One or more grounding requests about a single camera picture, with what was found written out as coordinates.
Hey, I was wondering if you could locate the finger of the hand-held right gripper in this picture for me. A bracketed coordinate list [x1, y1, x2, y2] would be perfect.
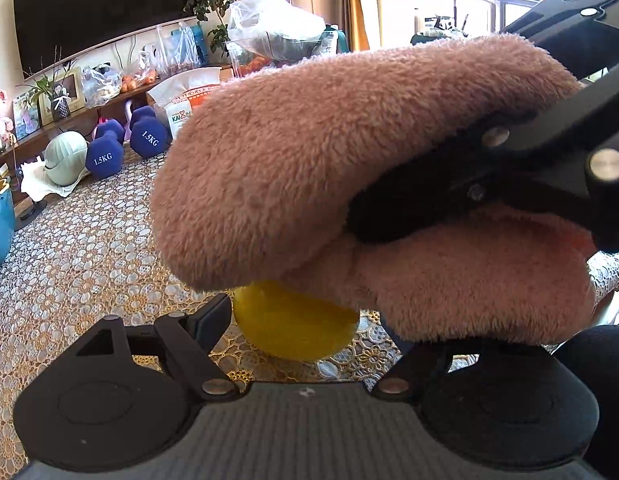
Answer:
[346, 71, 619, 252]
[503, 10, 619, 84]

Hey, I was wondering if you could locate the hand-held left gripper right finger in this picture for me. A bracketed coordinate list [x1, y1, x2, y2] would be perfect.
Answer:
[372, 342, 457, 403]

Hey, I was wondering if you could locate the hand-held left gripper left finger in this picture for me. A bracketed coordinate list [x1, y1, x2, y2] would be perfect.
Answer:
[76, 292, 240, 402]

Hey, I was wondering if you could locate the pink fluffy towel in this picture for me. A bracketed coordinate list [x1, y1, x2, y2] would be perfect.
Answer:
[151, 32, 611, 347]

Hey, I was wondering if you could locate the patterned lace tablecloth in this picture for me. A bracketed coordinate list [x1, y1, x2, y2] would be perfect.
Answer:
[0, 152, 619, 471]

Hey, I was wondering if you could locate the blue dumbbell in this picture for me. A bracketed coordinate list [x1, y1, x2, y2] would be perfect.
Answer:
[86, 118, 126, 180]
[128, 105, 171, 159]

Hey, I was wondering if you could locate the dark cloth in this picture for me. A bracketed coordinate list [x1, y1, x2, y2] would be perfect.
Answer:
[554, 324, 619, 480]

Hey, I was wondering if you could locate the yellow curtain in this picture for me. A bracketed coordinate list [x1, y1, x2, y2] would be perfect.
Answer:
[346, 0, 383, 54]

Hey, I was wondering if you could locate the black round stand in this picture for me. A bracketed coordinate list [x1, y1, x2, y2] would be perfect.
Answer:
[14, 199, 48, 231]

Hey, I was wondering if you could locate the orange and white tissue pack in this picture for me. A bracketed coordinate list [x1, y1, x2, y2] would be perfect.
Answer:
[146, 64, 223, 141]

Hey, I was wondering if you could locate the pale green round helmet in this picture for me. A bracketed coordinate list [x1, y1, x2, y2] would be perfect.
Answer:
[42, 130, 89, 185]

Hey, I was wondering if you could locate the purple kettlebell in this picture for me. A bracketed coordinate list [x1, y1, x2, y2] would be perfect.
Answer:
[121, 99, 141, 132]

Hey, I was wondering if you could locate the white cloth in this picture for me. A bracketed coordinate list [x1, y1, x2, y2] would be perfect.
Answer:
[20, 160, 90, 199]

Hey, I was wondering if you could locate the red mesh bag of fruit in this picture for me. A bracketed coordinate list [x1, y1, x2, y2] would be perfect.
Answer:
[236, 54, 276, 79]

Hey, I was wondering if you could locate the large plastic bag with bowl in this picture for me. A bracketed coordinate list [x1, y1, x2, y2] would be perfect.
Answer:
[224, 0, 328, 64]

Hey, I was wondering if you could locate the wooden television cabinet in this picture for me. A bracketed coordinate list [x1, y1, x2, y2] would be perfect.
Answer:
[0, 62, 236, 167]

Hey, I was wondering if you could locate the plastic bag of oranges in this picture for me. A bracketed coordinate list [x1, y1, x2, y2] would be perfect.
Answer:
[120, 66, 160, 94]

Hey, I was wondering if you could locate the clear plastic bag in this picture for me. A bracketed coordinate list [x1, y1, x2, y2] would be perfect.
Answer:
[81, 64, 123, 109]

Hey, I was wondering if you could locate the small potted plant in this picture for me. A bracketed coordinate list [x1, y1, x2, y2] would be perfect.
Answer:
[16, 45, 78, 122]

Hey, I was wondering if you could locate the tall potted tree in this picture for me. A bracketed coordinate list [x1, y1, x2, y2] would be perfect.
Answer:
[183, 0, 266, 59]

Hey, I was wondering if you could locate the black television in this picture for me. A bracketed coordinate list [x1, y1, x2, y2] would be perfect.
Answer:
[12, 0, 200, 79]

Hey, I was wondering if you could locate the cream picture frame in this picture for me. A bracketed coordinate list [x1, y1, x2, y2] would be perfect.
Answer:
[36, 67, 86, 126]

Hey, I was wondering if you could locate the small photo frame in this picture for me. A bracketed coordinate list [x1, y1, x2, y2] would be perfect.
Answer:
[12, 91, 43, 141]

